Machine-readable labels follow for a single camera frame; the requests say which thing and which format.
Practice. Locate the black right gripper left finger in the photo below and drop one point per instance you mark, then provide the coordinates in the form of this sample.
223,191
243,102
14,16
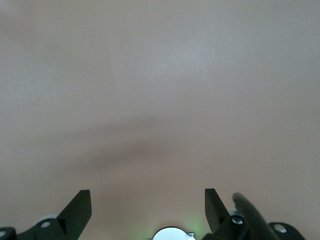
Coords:
77,212

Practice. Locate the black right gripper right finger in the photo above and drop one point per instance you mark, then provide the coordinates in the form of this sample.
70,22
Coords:
215,212

